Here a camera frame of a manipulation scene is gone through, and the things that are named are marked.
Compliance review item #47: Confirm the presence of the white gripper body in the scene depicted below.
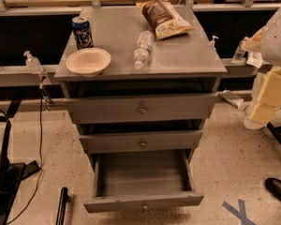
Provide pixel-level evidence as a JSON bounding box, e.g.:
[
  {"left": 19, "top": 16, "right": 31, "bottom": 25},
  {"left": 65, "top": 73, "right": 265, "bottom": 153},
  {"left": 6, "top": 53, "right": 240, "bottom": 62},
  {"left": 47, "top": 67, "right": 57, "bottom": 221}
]
[{"left": 244, "top": 67, "right": 281, "bottom": 129}]

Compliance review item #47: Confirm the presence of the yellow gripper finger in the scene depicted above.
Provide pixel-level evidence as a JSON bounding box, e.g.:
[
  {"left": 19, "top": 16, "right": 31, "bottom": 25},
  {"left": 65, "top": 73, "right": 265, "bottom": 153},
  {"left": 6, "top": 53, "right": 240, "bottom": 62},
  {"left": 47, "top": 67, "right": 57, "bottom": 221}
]
[
  {"left": 258, "top": 70, "right": 281, "bottom": 109},
  {"left": 249, "top": 103, "right": 279, "bottom": 126}
]

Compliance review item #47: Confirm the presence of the clear plastic water bottle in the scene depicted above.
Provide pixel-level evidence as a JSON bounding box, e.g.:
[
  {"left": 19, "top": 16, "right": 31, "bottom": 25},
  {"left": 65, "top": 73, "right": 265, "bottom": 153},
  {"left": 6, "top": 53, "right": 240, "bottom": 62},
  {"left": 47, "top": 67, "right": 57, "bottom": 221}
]
[{"left": 132, "top": 30, "right": 155, "bottom": 69}]

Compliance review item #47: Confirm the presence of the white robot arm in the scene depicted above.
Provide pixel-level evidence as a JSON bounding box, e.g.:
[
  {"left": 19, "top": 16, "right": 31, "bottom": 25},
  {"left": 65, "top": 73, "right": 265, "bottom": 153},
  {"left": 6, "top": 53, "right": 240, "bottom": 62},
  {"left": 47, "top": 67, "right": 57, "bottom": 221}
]
[{"left": 244, "top": 7, "right": 281, "bottom": 129}]

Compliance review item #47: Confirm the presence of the background water bottle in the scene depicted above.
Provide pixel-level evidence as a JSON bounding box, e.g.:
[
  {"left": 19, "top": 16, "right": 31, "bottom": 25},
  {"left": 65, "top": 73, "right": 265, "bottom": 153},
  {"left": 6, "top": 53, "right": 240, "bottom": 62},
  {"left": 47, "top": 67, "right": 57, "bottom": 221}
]
[{"left": 231, "top": 37, "right": 249, "bottom": 64}]

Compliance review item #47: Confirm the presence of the right hand sanitizer bottle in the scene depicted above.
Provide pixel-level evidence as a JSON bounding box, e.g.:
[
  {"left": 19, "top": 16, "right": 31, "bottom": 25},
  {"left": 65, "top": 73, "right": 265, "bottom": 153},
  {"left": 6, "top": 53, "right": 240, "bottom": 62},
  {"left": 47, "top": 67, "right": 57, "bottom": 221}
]
[{"left": 209, "top": 35, "right": 219, "bottom": 51}]

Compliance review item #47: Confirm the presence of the hand sanitizer bottle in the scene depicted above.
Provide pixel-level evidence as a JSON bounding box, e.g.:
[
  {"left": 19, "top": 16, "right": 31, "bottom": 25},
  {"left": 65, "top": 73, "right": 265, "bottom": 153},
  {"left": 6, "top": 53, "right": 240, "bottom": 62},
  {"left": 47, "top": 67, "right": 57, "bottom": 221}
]
[
  {"left": 23, "top": 51, "right": 43, "bottom": 74},
  {"left": 209, "top": 35, "right": 219, "bottom": 51}
]

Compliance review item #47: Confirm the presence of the grey wooden drawer cabinet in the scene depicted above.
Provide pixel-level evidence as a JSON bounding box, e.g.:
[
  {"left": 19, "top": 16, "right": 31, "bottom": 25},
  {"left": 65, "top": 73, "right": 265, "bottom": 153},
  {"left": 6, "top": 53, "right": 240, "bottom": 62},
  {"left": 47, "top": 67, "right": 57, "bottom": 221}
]
[{"left": 53, "top": 5, "right": 228, "bottom": 171}]

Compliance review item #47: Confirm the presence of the grey open bottom drawer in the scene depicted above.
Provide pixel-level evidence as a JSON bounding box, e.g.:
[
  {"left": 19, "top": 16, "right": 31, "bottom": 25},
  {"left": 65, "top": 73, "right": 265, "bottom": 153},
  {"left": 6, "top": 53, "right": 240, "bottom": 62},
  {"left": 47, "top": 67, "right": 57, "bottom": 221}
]
[{"left": 84, "top": 150, "right": 203, "bottom": 213}]

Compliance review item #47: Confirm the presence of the grey top drawer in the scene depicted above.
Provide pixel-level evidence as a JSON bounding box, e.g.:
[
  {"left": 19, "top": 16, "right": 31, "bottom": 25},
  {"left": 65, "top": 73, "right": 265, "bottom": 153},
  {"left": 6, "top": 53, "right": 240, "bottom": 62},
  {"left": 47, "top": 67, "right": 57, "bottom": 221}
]
[{"left": 66, "top": 94, "right": 216, "bottom": 124}]

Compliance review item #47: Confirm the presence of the grey middle drawer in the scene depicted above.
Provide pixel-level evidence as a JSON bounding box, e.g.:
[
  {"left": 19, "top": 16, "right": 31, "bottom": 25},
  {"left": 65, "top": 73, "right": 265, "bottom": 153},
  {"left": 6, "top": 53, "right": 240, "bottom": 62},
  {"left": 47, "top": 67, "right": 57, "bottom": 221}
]
[{"left": 80, "top": 130, "right": 202, "bottom": 154}]

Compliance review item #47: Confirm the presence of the left hand sanitizer bottle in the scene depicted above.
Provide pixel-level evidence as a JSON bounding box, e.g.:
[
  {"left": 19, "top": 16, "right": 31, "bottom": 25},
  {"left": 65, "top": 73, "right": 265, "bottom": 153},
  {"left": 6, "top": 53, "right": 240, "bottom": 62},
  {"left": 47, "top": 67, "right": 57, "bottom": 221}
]
[{"left": 23, "top": 51, "right": 43, "bottom": 74}]

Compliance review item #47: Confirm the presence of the white paper packet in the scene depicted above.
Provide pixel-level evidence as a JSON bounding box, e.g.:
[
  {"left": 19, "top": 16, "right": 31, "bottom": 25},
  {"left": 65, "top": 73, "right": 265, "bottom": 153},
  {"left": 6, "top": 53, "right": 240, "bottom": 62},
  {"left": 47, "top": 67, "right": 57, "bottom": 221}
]
[{"left": 246, "top": 52, "right": 263, "bottom": 68}]

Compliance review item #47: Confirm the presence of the grey booklet on floor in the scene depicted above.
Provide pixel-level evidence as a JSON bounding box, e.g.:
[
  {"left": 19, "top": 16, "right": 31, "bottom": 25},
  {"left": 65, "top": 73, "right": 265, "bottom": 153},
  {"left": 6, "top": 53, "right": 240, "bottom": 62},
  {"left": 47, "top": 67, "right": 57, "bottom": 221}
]
[{"left": 220, "top": 90, "right": 244, "bottom": 108}]

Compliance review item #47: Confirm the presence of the black shoe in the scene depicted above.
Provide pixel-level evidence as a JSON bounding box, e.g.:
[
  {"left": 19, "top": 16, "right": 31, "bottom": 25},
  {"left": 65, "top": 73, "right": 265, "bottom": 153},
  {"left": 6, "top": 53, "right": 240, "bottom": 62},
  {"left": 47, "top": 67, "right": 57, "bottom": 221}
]
[{"left": 265, "top": 178, "right": 281, "bottom": 201}]

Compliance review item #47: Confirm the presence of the blue tape mark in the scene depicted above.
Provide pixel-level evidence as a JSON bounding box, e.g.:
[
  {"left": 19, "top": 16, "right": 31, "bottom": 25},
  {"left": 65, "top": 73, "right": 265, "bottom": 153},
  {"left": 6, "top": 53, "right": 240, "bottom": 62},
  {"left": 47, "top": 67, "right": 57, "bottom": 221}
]
[{"left": 222, "top": 200, "right": 256, "bottom": 225}]

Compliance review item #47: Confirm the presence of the brown chip bag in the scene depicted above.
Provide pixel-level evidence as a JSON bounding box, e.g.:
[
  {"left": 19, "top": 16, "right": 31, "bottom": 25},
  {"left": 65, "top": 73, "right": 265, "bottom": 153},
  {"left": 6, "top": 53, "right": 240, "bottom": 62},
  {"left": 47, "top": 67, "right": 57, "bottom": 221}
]
[{"left": 136, "top": 0, "right": 194, "bottom": 40}]

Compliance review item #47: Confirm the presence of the white paper bowl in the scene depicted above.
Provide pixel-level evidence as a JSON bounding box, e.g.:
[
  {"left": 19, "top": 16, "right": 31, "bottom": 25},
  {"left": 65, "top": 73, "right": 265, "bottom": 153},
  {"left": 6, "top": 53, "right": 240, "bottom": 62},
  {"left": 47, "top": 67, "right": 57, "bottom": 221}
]
[{"left": 66, "top": 48, "right": 111, "bottom": 77}]

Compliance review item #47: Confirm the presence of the blue soda can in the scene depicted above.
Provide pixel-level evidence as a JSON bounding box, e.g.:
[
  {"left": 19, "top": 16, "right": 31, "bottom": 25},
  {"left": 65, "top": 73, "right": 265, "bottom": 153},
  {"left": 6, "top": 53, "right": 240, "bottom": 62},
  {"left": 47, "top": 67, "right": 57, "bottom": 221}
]
[{"left": 71, "top": 16, "right": 94, "bottom": 50}]

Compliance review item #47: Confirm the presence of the black tube on floor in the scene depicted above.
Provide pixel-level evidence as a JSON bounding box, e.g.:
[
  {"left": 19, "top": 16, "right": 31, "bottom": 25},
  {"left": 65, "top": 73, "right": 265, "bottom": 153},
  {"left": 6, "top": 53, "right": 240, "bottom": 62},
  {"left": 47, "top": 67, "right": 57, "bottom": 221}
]
[{"left": 55, "top": 187, "right": 69, "bottom": 225}]

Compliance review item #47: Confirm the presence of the black stand base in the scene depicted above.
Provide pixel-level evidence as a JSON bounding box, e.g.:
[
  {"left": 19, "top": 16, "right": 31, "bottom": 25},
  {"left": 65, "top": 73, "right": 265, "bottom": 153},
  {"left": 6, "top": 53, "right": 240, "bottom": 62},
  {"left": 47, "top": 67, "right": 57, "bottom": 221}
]
[{"left": 0, "top": 110, "right": 26, "bottom": 225}]

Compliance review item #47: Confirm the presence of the black cable on floor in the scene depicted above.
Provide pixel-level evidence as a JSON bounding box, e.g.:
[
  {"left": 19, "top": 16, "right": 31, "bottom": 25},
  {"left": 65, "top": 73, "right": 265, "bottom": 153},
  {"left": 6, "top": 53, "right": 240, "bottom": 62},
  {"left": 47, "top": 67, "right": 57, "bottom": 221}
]
[{"left": 5, "top": 83, "right": 52, "bottom": 225}]

